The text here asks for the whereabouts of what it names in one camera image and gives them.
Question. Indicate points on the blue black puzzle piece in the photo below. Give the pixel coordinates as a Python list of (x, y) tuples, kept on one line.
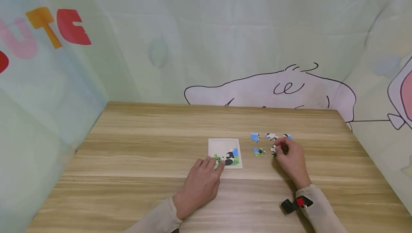
[(287, 136)]

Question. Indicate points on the person's left middle finger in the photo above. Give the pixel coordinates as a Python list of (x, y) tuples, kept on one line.
[(211, 163)]

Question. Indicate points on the person's right hand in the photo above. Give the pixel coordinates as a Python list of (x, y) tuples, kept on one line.
[(294, 163)]

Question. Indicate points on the small white black puzzle piece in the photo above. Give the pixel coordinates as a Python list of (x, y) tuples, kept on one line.
[(273, 150)]

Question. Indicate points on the blue green puzzle piece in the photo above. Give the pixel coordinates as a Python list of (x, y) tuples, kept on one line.
[(259, 152)]

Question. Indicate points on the person's right thumb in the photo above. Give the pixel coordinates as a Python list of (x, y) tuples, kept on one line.
[(279, 153)]

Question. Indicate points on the person's left ring finger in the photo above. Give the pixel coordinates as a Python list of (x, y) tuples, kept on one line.
[(199, 165)]

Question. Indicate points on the person's left index finger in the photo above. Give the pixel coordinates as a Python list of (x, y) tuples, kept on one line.
[(220, 168)]

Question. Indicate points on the black wrist band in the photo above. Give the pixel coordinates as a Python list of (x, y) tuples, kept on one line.
[(294, 204)]

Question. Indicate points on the black white cow puzzle piece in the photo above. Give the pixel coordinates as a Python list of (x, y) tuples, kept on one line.
[(230, 157)]

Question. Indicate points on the green grass puzzle piece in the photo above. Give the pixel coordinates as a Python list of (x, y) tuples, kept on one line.
[(218, 159)]

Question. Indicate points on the person's right forearm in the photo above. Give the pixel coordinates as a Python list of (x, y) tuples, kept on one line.
[(322, 211)]

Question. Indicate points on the person's left forearm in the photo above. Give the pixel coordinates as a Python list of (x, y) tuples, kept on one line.
[(154, 218)]

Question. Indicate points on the person's right fingers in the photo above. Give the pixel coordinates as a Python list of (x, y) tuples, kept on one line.
[(285, 143)]

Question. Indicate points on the white puzzle board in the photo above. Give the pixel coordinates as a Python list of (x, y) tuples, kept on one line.
[(222, 145)]

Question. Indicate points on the person's left hand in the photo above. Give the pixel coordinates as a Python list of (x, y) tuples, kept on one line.
[(196, 188)]

